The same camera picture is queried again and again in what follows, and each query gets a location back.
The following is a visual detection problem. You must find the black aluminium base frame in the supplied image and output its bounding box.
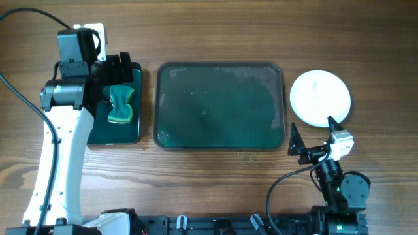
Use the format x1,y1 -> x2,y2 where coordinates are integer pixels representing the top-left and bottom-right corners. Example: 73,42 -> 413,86
129,213 -> 369,235

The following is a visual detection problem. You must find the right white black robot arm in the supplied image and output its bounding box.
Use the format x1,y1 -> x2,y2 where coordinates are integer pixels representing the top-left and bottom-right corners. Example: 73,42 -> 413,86
288,116 -> 371,234

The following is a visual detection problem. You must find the white plate stained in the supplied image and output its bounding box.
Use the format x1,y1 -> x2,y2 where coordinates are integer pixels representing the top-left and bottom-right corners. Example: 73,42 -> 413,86
289,70 -> 351,128

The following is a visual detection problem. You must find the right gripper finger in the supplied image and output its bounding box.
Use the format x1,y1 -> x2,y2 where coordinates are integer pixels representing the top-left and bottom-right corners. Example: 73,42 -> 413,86
287,122 -> 306,156
327,116 -> 344,133

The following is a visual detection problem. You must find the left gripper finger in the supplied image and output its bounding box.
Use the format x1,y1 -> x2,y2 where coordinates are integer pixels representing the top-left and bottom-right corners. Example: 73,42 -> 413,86
120,52 -> 133,83
104,55 -> 123,86

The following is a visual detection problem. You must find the large dark green tray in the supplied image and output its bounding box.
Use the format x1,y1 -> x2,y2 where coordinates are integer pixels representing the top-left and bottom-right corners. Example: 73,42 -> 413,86
153,61 -> 286,151

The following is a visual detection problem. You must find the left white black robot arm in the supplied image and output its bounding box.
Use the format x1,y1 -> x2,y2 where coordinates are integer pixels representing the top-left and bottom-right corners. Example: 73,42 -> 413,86
6,23 -> 146,234

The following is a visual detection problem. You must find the small dark green tray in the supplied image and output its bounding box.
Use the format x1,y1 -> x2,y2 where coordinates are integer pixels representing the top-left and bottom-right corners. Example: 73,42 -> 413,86
87,62 -> 142,146

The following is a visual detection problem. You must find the green yellow sponge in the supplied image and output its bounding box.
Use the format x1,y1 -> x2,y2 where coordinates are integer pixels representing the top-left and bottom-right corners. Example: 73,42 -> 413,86
104,84 -> 135,124

